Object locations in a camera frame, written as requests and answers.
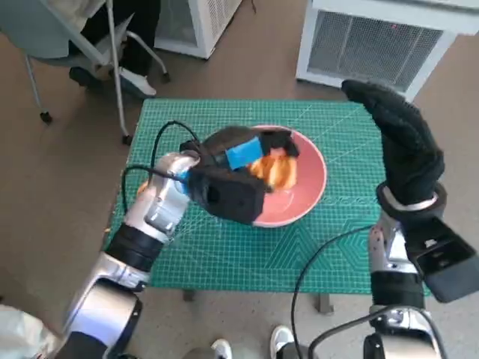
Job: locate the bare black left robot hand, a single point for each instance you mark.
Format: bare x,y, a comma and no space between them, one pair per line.
243,151

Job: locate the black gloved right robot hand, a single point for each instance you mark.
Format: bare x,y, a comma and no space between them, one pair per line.
411,157

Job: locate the toy bread loaf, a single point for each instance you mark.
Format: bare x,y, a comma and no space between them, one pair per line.
277,172

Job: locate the pink bowl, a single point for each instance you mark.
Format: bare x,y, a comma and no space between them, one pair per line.
307,179

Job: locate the round toy bread bun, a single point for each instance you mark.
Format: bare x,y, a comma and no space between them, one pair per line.
142,188

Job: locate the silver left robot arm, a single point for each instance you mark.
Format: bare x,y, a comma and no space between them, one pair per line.
157,202

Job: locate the green cutting mat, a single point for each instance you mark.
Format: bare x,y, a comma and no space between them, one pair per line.
224,261

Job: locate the large white mesh cabinet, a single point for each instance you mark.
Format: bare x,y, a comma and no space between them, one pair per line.
322,48

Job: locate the small white mesh cabinet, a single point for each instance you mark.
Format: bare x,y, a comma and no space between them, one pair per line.
206,22

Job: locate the standing person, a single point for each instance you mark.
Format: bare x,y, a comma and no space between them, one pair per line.
280,336

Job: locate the grey office chair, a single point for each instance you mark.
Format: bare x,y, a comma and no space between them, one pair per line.
37,33

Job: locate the white cloth cover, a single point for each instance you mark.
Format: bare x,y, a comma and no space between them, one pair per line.
18,333

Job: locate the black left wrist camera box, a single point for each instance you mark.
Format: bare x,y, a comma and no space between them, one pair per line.
232,198

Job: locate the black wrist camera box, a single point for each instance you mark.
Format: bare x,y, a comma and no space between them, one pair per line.
445,261
232,198

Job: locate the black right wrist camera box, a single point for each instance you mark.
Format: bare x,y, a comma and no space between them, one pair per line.
445,261

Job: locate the grey table leg bracket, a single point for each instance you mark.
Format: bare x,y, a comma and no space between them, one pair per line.
325,304

